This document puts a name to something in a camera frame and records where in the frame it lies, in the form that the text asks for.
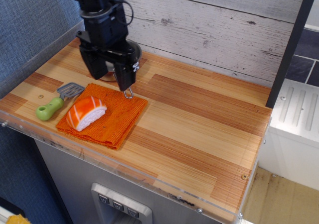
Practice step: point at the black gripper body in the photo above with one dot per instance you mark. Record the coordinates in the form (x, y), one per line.
(105, 29)

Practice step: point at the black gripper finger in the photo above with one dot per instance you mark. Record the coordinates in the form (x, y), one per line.
(94, 62)
(125, 75)

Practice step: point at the stainless steel pot with handle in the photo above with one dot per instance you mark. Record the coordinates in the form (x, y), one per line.
(132, 54)

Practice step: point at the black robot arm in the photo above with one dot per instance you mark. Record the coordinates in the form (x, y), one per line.
(104, 45)

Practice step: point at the toy salmon sushi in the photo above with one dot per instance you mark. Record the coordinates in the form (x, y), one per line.
(85, 112)

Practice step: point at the clear acrylic table edge guard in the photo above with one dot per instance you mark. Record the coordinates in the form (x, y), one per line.
(185, 167)

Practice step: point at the silver toy fridge cabinet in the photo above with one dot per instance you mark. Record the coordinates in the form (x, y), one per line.
(74, 178)

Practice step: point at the silver ice dispenser panel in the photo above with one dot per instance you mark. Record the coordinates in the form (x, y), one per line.
(115, 208)

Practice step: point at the yellow black object at corner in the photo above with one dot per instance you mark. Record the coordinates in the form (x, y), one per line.
(17, 219)

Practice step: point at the white toy sink unit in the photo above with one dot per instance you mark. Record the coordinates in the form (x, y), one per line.
(291, 143)

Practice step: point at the green handled grey toy spatula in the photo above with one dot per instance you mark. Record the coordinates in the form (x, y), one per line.
(69, 90)

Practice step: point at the dark grey right post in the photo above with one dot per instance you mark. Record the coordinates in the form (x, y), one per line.
(289, 51)

